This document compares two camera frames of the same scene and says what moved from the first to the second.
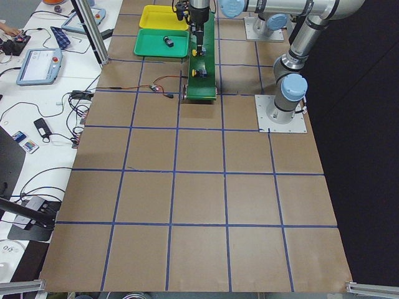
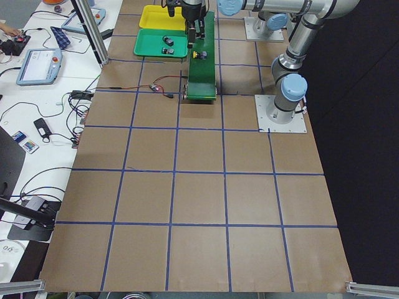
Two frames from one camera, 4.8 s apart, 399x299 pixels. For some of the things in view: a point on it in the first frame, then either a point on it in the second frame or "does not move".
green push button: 168,41 does not move
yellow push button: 201,73 to 202,55
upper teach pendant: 73,23 does not move
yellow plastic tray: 161,17 does not move
